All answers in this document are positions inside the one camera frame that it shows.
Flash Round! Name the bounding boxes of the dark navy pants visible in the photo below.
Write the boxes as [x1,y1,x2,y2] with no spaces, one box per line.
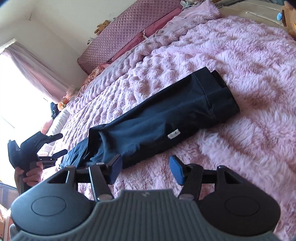
[60,68,240,169]

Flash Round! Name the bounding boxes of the person's left hand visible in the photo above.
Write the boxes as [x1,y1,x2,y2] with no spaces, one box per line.
[15,162,43,191]

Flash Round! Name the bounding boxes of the pink window curtain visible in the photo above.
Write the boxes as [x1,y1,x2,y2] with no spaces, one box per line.
[3,42,68,103]

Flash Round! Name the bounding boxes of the small brown teddy bear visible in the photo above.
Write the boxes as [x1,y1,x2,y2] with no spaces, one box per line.
[94,20,111,35]

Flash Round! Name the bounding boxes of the pink fluffy blanket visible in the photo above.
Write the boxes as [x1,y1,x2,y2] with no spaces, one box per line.
[53,14,295,240]

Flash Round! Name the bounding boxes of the mauve quilted headboard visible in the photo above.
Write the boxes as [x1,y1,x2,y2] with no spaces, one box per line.
[77,1,180,74]

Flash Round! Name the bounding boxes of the large brown plush toy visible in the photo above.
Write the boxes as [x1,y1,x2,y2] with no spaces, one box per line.
[276,1,296,39]

